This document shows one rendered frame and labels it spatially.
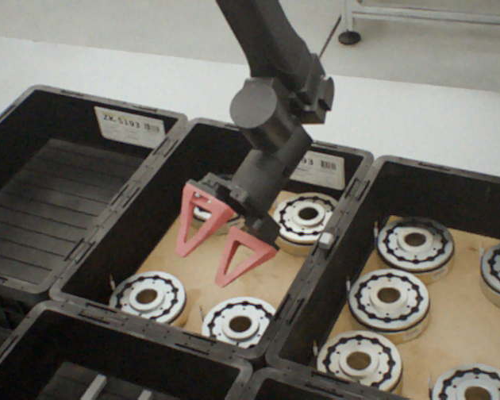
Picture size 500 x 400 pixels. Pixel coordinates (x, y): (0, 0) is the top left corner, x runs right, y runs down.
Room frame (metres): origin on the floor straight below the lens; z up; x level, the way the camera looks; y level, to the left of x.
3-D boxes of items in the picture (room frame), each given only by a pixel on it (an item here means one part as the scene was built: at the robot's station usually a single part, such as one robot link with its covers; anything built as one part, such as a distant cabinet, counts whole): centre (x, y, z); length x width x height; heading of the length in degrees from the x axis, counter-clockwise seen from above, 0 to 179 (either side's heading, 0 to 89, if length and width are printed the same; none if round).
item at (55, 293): (0.91, 0.05, 0.92); 0.40 x 0.30 x 0.02; 150
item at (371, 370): (0.70, -0.10, 0.86); 0.05 x 0.05 x 0.01
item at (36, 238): (1.06, 0.31, 0.87); 0.40 x 0.30 x 0.11; 150
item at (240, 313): (0.78, 0.04, 0.86); 0.05 x 0.05 x 0.01
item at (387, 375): (0.70, -0.10, 0.86); 0.10 x 0.10 x 0.01
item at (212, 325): (0.78, 0.04, 0.86); 0.10 x 0.10 x 0.01
